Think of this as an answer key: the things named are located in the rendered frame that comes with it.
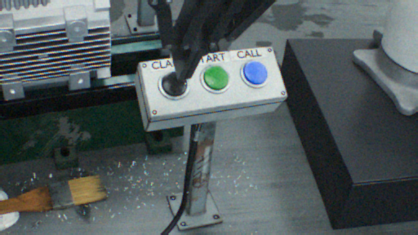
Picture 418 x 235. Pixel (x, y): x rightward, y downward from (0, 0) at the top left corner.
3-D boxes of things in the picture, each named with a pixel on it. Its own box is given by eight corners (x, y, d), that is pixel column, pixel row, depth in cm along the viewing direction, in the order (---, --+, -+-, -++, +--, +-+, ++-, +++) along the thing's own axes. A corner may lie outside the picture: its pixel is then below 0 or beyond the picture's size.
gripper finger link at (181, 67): (198, 50, 51) (191, 50, 51) (184, 80, 57) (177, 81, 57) (192, 23, 52) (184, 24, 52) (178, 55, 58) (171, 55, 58)
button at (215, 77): (204, 95, 64) (207, 90, 62) (197, 73, 64) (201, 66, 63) (228, 92, 65) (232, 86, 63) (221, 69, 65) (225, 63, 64)
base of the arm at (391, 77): (409, 35, 107) (416, 12, 104) (480, 99, 92) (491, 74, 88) (338, 45, 102) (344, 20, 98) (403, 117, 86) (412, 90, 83)
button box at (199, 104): (144, 133, 64) (150, 117, 60) (132, 78, 66) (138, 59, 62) (275, 112, 70) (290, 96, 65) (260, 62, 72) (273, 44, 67)
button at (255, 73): (243, 90, 65) (248, 84, 63) (237, 68, 66) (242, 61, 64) (266, 86, 66) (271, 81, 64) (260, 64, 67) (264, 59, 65)
